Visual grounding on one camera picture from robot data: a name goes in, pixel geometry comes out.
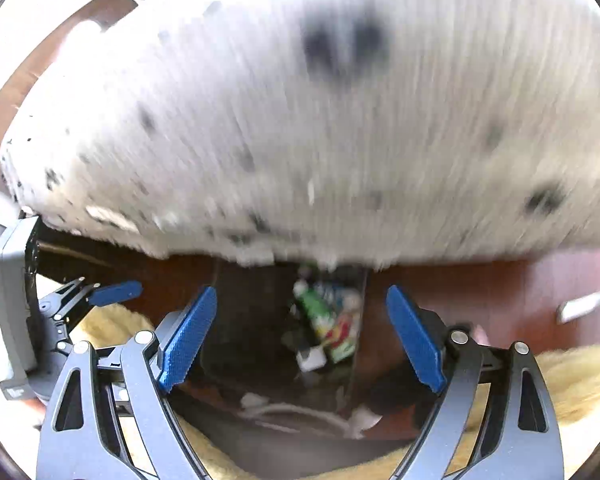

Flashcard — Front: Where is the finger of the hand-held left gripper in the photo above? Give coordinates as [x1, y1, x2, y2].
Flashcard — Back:
[45, 319, 78, 357]
[38, 278, 144, 322]

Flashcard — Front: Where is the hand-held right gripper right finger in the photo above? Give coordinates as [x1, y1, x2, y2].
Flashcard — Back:
[386, 285, 565, 480]

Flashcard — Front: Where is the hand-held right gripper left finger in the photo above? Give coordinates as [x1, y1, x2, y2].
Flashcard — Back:
[36, 286, 218, 480]

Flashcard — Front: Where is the dark bin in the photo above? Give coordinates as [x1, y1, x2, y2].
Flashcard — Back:
[200, 259, 376, 413]

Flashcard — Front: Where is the red and green packet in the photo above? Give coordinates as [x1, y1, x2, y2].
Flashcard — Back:
[322, 305, 363, 365]

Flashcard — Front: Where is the white small adapter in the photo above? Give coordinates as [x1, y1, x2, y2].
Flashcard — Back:
[296, 344, 329, 373]

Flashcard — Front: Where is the green plastic bottle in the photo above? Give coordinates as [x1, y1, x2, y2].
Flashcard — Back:
[292, 282, 341, 346]

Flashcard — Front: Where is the yellow fluffy rug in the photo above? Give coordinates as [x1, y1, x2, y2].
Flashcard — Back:
[75, 305, 600, 480]

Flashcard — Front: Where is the white flat tool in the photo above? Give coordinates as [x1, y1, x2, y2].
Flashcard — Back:
[556, 282, 600, 324]

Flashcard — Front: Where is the white black-speckled blanket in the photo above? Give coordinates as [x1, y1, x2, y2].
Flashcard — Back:
[0, 0, 600, 271]

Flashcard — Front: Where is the white charger cable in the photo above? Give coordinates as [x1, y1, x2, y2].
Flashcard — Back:
[239, 392, 383, 437]

